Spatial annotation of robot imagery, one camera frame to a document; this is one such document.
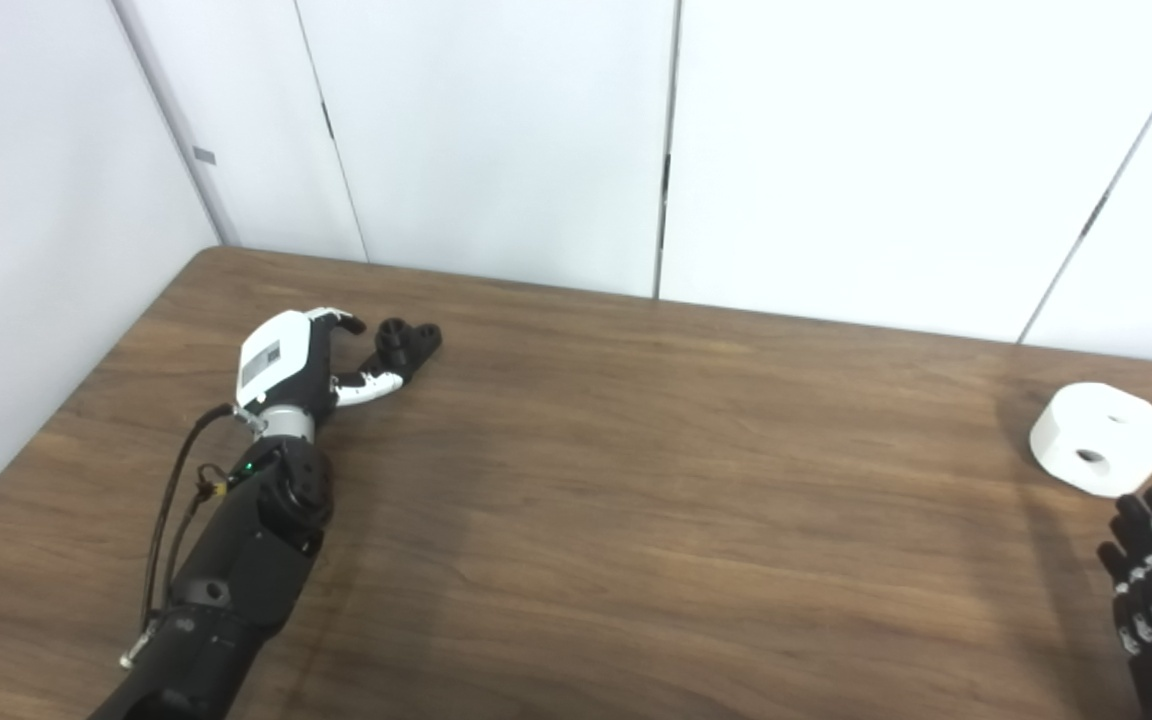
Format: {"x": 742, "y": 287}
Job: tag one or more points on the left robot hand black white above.
{"x": 281, "y": 360}

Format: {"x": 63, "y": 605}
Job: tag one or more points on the round white piece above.
{"x": 1116, "y": 425}

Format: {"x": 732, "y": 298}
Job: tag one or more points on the black flanged holder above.
{"x": 411, "y": 345}

